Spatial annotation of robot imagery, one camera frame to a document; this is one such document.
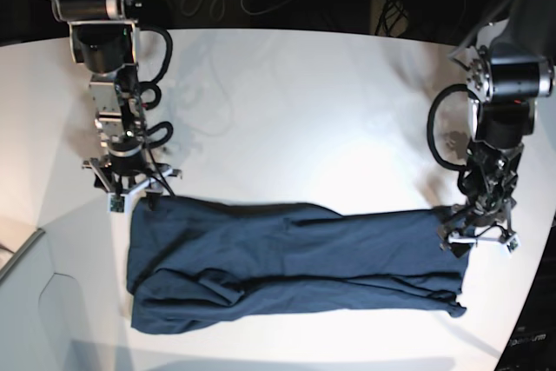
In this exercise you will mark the dark navy t-shirt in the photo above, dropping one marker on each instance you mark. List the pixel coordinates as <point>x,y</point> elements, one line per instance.
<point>193,263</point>

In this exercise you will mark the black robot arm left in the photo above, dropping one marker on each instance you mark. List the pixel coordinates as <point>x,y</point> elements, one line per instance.
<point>511,67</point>

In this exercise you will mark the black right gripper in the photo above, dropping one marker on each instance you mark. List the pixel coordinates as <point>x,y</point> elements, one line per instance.
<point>127,162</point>

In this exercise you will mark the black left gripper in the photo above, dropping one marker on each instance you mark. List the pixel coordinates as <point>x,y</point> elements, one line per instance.
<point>487,180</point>

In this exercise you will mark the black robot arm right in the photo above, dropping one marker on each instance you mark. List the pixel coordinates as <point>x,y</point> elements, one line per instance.
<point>103,37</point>

